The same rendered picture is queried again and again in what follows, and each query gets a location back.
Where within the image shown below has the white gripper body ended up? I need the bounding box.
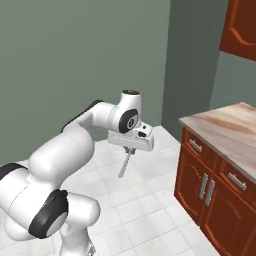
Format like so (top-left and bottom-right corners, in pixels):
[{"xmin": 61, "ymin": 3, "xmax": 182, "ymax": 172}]
[{"xmin": 106, "ymin": 130, "xmax": 156, "ymax": 153}]

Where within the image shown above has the red-brown drawer front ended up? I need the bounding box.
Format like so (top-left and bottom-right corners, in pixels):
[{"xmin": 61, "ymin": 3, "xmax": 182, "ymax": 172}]
[
  {"xmin": 180, "ymin": 127, "xmax": 218, "ymax": 170},
  {"xmin": 217, "ymin": 157, "xmax": 256, "ymax": 211}
]

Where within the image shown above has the silver cupboard door handle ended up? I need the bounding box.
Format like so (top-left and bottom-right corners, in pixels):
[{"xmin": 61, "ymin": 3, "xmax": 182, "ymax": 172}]
[
  {"xmin": 198, "ymin": 172, "xmax": 210, "ymax": 201},
  {"xmin": 204, "ymin": 179, "xmax": 216, "ymax": 208}
]

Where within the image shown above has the red-brown base cupboard door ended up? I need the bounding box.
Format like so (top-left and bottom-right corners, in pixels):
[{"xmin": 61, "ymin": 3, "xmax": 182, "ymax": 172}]
[
  {"xmin": 200, "ymin": 175, "xmax": 256, "ymax": 256},
  {"xmin": 173, "ymin": 150, "xmax": 213, "ymax": 226}
]

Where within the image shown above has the silver drawer handle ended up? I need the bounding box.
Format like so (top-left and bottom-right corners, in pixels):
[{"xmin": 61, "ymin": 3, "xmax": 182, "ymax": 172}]
[
  {"xmin": 188, "ymin": 138, "xmax": 204, "ymax": 154},
  {"xmin": 227, "ymin": 171, "xmax": 248, "ymax": 192}
]

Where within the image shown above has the red-brown wall cupboard door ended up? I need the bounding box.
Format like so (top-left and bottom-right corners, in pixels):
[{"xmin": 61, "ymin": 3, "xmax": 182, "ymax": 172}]
[{"xmin": 218, "ymin": 0, "xmax": 256, "ymax": 62}]

